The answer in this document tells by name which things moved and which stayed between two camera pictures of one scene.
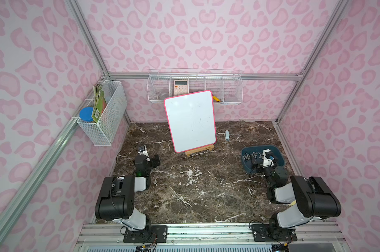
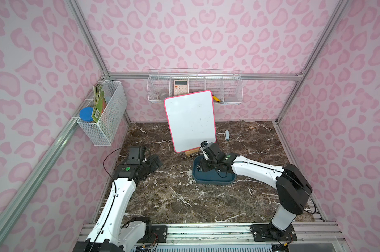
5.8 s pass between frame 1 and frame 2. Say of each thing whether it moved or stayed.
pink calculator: stayed
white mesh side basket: stayed
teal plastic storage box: moved
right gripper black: moved
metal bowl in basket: stayed
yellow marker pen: stayed
